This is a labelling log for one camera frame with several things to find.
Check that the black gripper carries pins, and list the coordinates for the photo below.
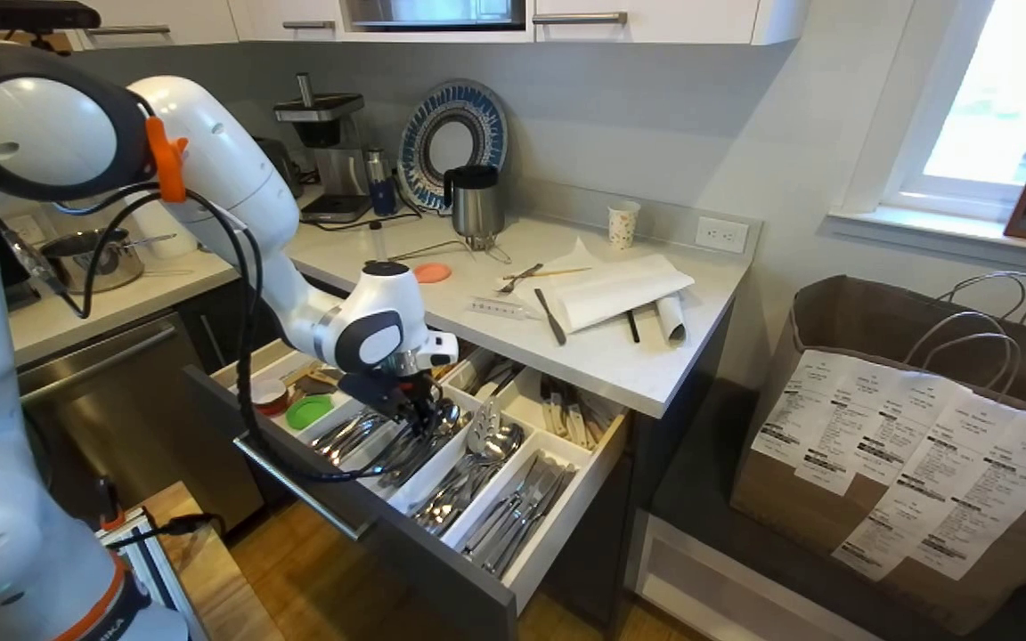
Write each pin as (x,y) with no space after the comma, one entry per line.
(396,396)

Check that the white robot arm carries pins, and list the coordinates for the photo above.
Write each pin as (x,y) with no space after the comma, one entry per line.
(97,151)

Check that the open white kitchen drawer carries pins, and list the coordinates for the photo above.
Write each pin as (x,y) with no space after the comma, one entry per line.
(445,474)

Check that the rolled white paper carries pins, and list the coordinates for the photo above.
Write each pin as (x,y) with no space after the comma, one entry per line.
(673,316)

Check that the pile of silver spoons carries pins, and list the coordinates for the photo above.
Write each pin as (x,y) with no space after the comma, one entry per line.
(485,446)

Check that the pile of silver knives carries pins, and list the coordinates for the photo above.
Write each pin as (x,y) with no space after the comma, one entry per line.
(345,440)

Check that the green round lid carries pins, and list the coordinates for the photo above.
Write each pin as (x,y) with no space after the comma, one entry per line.
(308,409)

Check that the white cutlery tray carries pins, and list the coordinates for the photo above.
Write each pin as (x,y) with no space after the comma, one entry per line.
(480,457)

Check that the orange round lid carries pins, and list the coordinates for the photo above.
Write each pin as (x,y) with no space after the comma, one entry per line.
(433,273)

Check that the silver butter knife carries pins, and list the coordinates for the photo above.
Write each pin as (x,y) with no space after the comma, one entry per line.
(550,316)

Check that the pile of silver forks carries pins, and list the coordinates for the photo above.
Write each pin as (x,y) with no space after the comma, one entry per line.
(507,523)

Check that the steel black-rimmed canister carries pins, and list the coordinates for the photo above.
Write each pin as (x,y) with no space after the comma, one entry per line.
(473,198)

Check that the black coffee maker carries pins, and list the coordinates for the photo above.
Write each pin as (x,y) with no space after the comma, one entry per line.
(338,156)

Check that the small white patterned cup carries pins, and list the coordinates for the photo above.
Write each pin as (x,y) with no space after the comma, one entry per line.
(622,222)

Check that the blue white decorative plate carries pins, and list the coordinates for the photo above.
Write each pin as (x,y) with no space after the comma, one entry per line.
(459,122)

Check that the stainless dishwasher front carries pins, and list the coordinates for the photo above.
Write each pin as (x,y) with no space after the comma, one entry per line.
(119,416)

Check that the white upper cabinet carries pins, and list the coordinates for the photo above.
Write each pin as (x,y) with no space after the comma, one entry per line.
(668,23)

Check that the brown paper bag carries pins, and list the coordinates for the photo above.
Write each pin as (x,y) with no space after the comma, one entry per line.
(892,444)

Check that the wall power outlet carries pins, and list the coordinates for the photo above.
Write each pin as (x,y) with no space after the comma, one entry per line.
(718,233)

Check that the window with white frame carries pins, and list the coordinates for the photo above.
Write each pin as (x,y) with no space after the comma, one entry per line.
(978,156)

